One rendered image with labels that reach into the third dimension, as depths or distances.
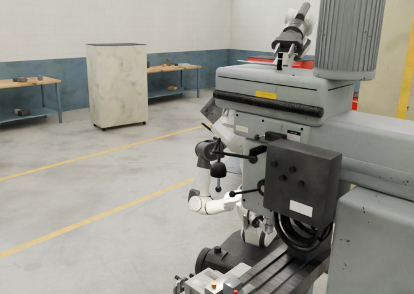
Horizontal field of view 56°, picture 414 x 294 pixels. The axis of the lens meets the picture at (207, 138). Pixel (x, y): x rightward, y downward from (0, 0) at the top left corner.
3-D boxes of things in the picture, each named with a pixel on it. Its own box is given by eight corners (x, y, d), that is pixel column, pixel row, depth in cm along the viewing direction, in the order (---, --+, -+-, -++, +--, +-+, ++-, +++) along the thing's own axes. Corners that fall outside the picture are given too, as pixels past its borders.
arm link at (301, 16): (278, 34, 163) (286, 20, 169) (302, 42, 160) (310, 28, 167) (284, 10, 154) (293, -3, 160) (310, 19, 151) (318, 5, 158)
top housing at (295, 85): (212, 106, 157) (213, 66, 152) (250, 98, 176) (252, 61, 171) (320, 129, 127) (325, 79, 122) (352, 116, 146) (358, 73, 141)
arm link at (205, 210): (221, 212, 188) (191, 217, 200) (233, 212, 196) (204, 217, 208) (218, 190, 191) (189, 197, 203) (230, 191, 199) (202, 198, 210)
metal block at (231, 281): (222, 294, 156) (222, 281, 155) (231, 288, 161) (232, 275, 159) (232, 301, 153) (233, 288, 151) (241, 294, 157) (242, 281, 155)
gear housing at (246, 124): (231, 134, 155) (231, 110, 152) (265, 124, 172) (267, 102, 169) (307, 155, 133) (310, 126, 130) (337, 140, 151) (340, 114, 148)
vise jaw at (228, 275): (204, 295, 158) (204, 286, 156) (228, 278, 168) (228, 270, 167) (214, 302, 154) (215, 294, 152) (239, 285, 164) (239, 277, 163)
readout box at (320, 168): (259, 209, 119) (263, 143, 113) (275, 200, 125) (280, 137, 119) (320, 232, 106) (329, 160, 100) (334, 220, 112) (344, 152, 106)
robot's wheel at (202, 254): (209, 266, 275) (209, 241, 269) (215, 269, 272) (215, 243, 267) (194, 281, 258) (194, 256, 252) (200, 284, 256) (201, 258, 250)
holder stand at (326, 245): (286, 253, 200) (289, 217, 195) (311, 238, 214) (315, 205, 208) (305, 263, 192) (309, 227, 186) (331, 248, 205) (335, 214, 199)
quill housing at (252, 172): (237, 208, 163) (240, 135, 154) (265, 193, 178) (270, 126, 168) (276, 224, 151) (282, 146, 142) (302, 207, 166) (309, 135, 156)
